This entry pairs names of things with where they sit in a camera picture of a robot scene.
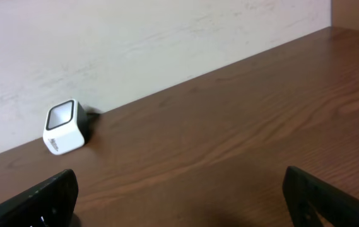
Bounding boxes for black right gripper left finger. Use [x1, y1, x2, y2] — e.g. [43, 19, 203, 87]
[0, 169, 78, 227]

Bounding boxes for white barcode scanner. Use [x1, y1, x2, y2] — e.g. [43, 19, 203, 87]
[42, 99, 89, 155]

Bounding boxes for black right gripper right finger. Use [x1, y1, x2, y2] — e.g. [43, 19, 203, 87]
[282, 166, 359, 226]

